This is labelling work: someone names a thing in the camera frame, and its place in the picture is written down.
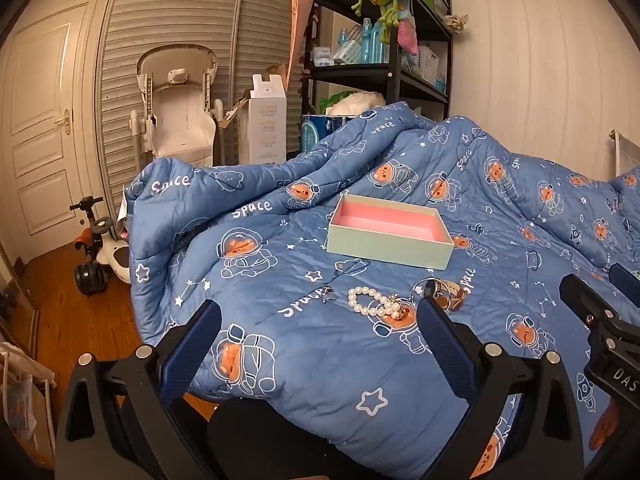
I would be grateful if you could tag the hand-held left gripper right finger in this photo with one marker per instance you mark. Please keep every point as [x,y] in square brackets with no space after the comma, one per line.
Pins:
[445,345]

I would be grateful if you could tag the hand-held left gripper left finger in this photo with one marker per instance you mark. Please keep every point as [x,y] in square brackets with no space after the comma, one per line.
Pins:
[192,345]

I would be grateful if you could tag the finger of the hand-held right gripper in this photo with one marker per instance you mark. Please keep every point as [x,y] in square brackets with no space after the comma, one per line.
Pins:
[627,280]
[582,292]

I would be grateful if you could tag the sparkly snowflake brooch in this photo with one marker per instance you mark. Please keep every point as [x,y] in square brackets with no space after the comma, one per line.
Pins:
[391,302]

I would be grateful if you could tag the small silver earring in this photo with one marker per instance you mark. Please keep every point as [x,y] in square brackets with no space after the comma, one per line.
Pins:
[327,295]

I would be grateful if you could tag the green box with pink lining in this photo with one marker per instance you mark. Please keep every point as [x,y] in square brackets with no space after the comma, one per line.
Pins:
[387,230]

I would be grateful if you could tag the blue printed blanket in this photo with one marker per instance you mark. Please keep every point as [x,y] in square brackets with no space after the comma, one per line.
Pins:
[310,340]

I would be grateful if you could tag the white ride-on toy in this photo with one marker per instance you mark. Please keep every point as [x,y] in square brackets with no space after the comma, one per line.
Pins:
[107,255]

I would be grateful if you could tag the white radiator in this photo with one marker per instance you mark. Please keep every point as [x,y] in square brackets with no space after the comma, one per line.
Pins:
[625,152]

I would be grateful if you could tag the tall white carton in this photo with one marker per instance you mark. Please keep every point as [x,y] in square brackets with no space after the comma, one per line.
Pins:
[265,125]

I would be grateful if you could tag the cream baby high chair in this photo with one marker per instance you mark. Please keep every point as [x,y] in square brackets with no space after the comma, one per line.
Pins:
[175,110]

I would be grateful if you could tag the white panelled door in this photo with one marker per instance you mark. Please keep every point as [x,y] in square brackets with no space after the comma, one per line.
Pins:
[40,160]

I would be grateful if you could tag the blue tissue pack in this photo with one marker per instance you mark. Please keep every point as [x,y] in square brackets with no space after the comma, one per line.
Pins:
[320,132]

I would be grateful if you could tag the white pillow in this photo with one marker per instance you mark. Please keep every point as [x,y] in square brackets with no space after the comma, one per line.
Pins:
[355,102]

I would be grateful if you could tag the white plastic basket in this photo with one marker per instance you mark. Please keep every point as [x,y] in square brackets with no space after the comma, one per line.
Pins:
[428,64]

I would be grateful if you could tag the black metal shelf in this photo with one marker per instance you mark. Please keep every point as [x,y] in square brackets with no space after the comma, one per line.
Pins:
[395,72]

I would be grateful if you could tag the pink knitted pouch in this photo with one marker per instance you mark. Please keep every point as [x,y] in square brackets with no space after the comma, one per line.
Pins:
[409,37]

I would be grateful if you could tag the row of blue bottles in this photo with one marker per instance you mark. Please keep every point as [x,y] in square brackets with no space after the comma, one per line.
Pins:
[367,42]

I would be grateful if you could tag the louvered wardrobe door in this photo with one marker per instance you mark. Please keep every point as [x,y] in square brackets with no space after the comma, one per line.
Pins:
[250,20]

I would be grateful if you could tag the green frog plush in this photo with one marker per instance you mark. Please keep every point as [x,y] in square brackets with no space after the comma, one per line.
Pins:
[387,12]

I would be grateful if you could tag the pink board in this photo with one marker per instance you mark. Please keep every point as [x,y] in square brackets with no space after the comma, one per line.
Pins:
[302,5]

